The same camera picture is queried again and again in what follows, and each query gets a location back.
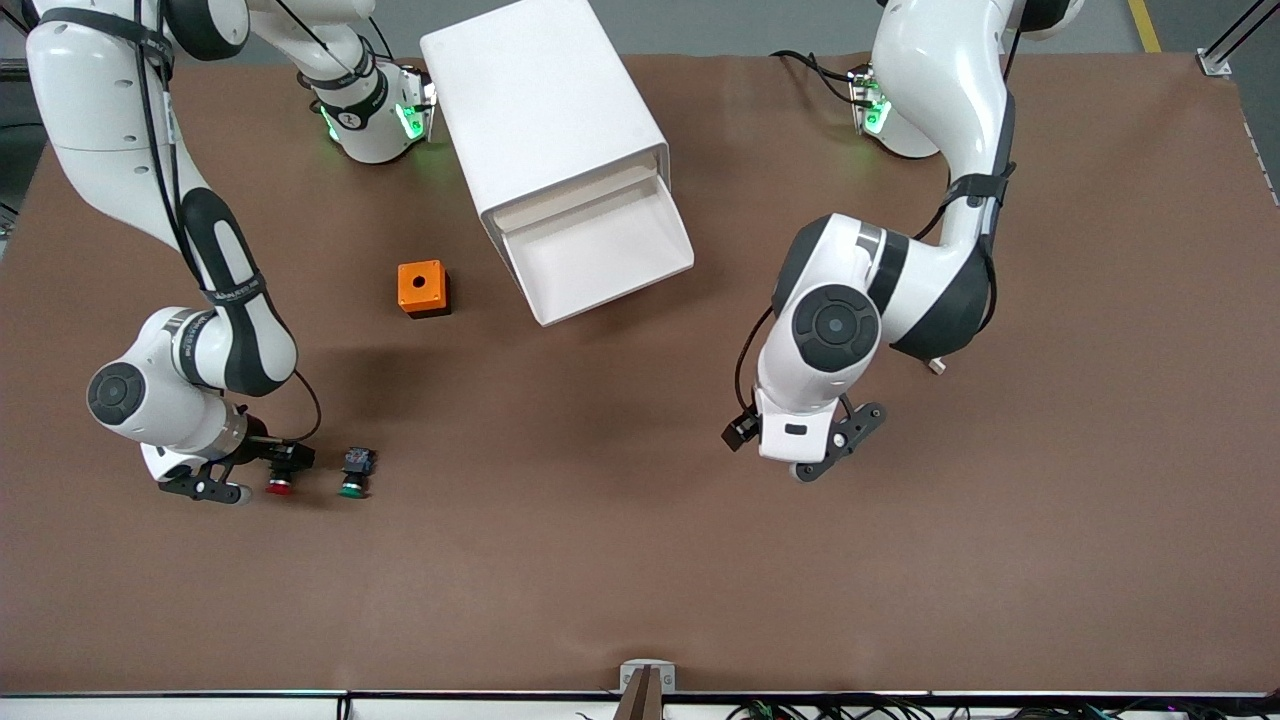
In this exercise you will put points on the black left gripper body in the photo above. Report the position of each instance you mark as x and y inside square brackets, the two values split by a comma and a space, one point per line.
[741, 430]

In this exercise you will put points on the brown table cover mat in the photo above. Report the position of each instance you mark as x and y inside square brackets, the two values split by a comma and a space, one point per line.
[640, 550]

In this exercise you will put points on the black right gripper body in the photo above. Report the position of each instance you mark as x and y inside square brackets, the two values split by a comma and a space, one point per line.
[262, 450]

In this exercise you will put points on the orange button enclosure box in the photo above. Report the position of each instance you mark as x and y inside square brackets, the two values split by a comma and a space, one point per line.
[420, 282]

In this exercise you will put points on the green mushroom push button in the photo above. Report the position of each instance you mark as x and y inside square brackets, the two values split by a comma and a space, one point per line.
[356, 465]

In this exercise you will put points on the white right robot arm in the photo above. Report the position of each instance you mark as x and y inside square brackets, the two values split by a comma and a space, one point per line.
[110, 120]

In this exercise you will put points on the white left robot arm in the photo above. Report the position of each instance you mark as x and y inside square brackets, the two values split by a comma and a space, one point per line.
[940, 100]

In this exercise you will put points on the grey metal mounting bracket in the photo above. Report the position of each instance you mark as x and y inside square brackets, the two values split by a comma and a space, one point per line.
[632, 668]

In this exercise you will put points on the red mushroom push button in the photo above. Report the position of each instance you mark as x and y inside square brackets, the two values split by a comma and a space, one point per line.
[280, 488]

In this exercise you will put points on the aluminium frame profile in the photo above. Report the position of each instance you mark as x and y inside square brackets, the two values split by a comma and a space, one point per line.
[1215, 62]

